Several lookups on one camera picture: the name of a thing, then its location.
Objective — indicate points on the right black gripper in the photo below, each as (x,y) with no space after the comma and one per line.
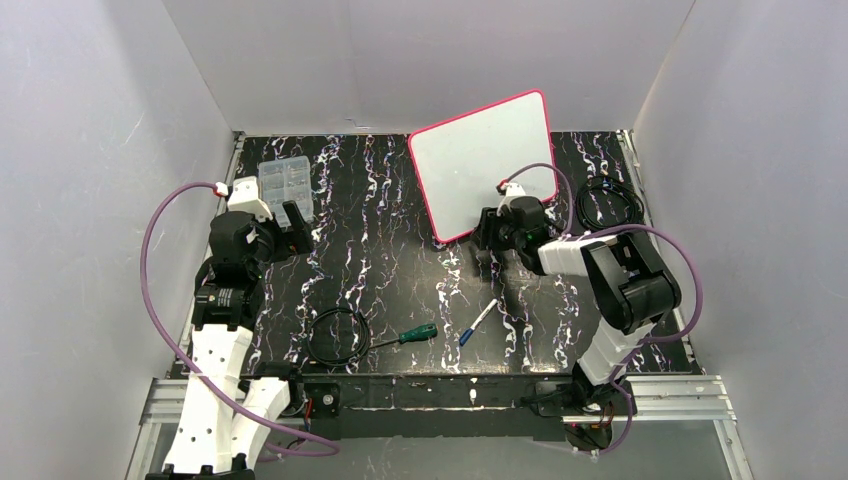
(489,229)

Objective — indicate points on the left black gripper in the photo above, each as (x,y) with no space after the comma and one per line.
(291,232)

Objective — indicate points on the white marker pen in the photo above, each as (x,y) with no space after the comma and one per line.
(483,314)

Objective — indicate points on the pink framed whiteboard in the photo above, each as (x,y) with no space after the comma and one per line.
(460,162)

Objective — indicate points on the blue marker cap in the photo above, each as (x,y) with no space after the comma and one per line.
(466,335)

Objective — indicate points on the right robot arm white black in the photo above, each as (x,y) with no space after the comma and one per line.
(632,287)

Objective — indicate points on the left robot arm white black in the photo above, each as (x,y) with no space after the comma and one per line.
(223,424)

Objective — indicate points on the clear plastic organizer box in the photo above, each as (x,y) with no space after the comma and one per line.
(287,179)

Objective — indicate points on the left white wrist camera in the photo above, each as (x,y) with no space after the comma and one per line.
(245,196)

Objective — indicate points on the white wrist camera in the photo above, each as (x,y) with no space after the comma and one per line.
(508,192)
(245,196)

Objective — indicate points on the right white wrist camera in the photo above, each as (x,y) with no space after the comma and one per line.
(508,192)

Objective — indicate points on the green handled screwdriver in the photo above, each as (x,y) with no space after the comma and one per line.
(423,332)

